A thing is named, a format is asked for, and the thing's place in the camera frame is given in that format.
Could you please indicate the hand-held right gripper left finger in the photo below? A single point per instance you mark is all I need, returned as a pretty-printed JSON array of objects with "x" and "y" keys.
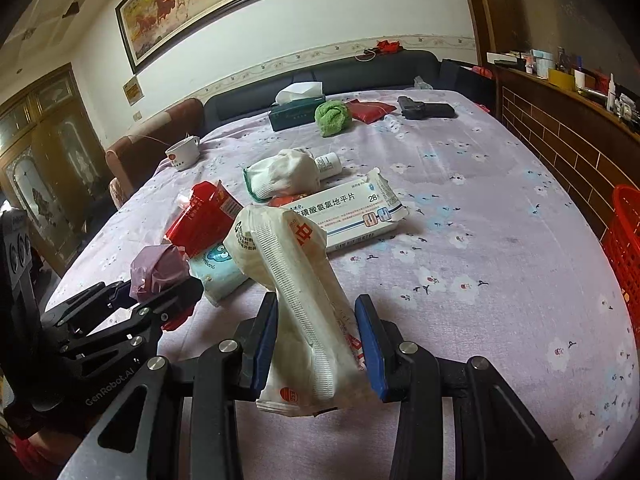
[{"x": 265, "y": 350}]

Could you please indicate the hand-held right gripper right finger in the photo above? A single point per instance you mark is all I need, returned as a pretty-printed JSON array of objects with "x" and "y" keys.
[{"x": 372, "y": 355}]

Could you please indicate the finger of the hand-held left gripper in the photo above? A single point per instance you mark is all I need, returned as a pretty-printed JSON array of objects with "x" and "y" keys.
[
  {"x": 90, "y": 302},
  {"x": 165, "y": 305}
]

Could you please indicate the purple plastic bag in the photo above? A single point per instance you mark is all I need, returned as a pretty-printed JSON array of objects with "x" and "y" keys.
[{"x": 155, "y": 270}]

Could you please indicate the white plastic wrapper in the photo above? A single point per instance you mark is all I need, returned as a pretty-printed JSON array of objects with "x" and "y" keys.
[{"x": 300, "y": 300}]

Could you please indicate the white knit glove green cuff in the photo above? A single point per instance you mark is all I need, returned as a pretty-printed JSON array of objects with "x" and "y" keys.
[{"x": 285, "y": 172}]

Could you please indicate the light blue wipes packet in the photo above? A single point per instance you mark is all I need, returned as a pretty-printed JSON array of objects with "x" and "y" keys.
[{"x": 220, "y": 270}]

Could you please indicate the red cloth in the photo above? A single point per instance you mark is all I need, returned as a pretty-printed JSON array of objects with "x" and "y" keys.
[{"x": 35, "y": 455}]

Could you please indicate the red snack packet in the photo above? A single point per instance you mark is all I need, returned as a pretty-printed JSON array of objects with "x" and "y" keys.
[{"x": 200, "y": 215}]

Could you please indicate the white medicine box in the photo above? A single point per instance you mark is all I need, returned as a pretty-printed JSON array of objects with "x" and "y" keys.
[{"x": 350, "y": 210}]

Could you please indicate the wooden glass-door cabinet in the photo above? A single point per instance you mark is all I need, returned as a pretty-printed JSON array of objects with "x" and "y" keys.
[{"x": 45, "y": 160}]

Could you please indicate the white cup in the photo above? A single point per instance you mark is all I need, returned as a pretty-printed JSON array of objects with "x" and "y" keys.
[{"x": 181, "y": 155}]

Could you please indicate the orange wrapper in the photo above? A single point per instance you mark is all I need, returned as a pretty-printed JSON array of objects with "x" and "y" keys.
[{"x": 287, "y": 199}]

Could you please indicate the floral purple bedsheet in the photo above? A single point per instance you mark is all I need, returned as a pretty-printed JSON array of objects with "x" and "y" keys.
[{"x": 475, "y": 235}]

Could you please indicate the brown armchair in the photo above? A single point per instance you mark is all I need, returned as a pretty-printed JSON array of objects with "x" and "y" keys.
[{"x": 145, "y": 135}]

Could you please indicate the white spray bottle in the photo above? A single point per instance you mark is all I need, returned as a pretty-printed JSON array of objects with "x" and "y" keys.
[{"x": 327, "y": 165}]

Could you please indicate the dark sofa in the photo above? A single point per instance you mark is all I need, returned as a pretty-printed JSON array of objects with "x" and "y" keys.
[{"x": 250, "y": 97}]

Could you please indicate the dark green tissue box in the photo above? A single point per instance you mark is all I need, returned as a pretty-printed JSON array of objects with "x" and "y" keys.
[{"x": 292, "y": 117}]

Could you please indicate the green towel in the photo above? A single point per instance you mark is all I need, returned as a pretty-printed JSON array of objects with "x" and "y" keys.
[{"x": 331, "y": 117}]

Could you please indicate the red pouch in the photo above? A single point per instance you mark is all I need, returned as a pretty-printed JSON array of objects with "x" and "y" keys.
[{"x": 370, "y": 110}]

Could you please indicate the black toy gun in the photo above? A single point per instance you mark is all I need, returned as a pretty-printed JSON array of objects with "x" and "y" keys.
[{"x": 425, "y": 109}]

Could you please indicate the red plastic basket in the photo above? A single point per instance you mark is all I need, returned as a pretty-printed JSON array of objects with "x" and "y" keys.
[{"x": 625, "y": 255}]

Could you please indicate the clear plastic bag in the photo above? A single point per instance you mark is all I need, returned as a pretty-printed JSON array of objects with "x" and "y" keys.
[{"x": 422, "y": 82}]

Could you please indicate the wooden brick-pattern counter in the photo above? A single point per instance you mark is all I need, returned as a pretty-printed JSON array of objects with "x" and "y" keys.
[{"x": 565, "y": 135}]

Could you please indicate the framed horse painting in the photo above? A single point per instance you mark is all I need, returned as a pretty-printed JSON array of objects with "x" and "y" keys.
[{"x": 200, "y": 5}]

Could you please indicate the red item on sofa back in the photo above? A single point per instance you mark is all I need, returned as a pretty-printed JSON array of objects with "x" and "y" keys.
[{"x": 389, "y": 46}]

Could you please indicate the yellow box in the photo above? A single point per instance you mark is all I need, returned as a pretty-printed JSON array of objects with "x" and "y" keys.
[{"x": 560, "y": 80}]

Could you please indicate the slim white bottle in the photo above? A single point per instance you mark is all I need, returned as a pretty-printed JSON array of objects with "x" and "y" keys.
[{"x": 611, "y": 92}]

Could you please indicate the small yellow wall plaque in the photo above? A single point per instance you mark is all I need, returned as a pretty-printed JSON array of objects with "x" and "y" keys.
[{"x": 132, "y": 91}]

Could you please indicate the wooden door frame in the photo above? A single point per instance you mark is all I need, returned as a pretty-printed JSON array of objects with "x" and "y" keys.
[{"x": 480, "y": 25}]

